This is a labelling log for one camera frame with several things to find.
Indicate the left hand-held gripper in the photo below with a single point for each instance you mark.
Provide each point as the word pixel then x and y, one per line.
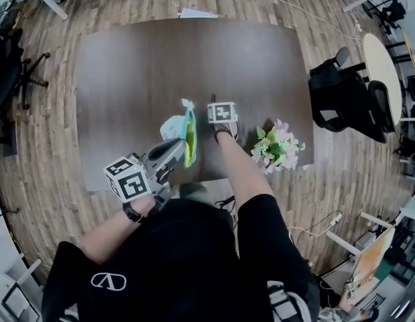
pixel 133 186

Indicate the white table foot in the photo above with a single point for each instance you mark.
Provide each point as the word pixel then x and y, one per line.
pixel 195 13

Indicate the person's grey trouser leg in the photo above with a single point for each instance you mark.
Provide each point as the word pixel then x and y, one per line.
pixel 197 191

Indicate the black wrist watch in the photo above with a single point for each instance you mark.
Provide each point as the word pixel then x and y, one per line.
pixel 131 213

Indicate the small yellow top desk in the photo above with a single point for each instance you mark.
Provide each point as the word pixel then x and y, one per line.
pixel 410 49

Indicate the black office chair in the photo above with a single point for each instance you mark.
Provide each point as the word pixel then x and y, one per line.
pixel 344 96
pixel 2 72
pixel 395 12

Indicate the white power strip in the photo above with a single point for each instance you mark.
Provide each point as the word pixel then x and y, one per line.
pixel 335 218

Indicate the round white table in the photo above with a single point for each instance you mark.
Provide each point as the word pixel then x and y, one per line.
pixel 383 72

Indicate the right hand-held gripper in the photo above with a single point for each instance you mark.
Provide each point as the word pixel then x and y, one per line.
pixel 224 112

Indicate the person's black t-shirt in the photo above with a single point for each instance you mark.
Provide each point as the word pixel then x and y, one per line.
pixel 180 263

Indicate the pink flowers in white pot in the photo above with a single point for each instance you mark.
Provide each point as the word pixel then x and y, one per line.
pixel 277 148

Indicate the person's right forearm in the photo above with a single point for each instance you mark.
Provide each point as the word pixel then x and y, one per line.
pixel 240 166

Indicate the person's left forearm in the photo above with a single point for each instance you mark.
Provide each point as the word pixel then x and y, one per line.
pixel 106 237

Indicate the light blue pencil pouch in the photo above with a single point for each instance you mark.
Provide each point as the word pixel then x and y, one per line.
pixel 172 127

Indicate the white frame wooden desk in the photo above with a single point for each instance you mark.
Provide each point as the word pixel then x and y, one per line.
pixel 374 257

